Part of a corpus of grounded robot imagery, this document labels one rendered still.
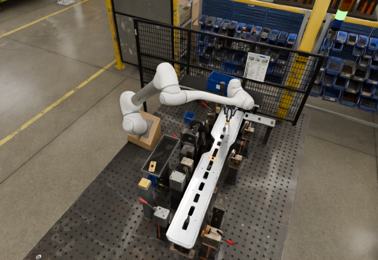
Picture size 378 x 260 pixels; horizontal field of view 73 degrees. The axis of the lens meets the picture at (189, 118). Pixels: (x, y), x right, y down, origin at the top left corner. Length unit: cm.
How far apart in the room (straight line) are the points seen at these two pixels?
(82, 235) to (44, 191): 134
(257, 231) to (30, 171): 270
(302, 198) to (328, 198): 30
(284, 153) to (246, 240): 98
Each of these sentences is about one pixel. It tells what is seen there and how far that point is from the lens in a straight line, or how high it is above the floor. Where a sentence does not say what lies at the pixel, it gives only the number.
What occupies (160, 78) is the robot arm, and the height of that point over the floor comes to 158.
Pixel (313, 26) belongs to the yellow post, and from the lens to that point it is 250.
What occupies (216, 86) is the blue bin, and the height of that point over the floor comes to 109.
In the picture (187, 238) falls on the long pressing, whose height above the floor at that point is 100.
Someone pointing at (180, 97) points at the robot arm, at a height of 149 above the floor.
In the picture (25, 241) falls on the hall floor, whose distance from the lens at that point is 320.
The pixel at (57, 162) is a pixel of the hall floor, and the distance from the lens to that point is 363.
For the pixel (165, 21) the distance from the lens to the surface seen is 406.
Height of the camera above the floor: 263
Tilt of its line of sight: 43 degrees down
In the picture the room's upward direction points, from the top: 2 degrees clockwise
